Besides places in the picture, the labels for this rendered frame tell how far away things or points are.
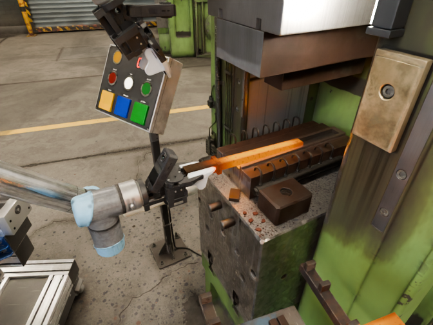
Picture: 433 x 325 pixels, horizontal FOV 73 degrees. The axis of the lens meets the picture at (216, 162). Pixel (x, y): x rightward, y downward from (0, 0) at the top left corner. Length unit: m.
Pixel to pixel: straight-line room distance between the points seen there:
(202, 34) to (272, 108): 4.62
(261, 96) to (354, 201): 0.49
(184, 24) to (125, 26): 4.97
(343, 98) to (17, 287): 1.65
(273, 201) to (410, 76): 0.40
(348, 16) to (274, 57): 0.17
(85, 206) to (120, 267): 1.21
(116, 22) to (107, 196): 0.39
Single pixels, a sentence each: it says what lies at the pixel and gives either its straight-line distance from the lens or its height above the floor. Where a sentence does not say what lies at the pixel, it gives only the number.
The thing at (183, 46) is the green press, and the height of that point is 0.19.
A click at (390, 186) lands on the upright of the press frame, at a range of 0.68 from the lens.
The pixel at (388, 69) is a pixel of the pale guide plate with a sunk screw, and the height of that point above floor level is 1.33.
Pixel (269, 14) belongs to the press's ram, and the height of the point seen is 1.40.
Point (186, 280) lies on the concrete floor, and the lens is 1.78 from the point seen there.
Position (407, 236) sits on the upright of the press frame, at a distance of 0.72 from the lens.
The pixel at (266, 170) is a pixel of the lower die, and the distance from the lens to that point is 0.84.
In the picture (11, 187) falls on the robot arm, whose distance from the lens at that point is 0.80.
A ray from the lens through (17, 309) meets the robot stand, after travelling 1.70.
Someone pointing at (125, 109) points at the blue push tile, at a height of 1.00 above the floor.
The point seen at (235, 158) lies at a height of 1.02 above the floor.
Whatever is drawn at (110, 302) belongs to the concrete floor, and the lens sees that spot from 1.79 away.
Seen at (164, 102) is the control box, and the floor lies 1.05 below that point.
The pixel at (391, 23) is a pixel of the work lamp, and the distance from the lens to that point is 0.58.
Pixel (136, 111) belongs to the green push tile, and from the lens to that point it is 1.16.
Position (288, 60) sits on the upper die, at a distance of 0.71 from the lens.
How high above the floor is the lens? 1.48
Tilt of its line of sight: 35 degrees down
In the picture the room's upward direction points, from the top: straight up
